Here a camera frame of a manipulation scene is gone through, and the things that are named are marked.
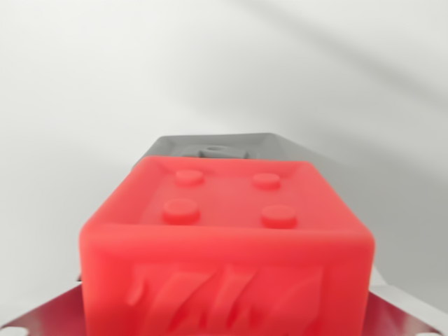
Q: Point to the grey studded cube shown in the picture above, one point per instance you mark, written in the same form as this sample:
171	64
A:
273	145

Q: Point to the black-padded metal gripper right finger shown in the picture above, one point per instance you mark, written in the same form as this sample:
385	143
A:
402	313

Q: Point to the black-padded metal gripper left finger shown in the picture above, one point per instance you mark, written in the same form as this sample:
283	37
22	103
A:
45	315

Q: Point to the red studded cube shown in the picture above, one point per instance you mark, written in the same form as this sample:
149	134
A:
227	245

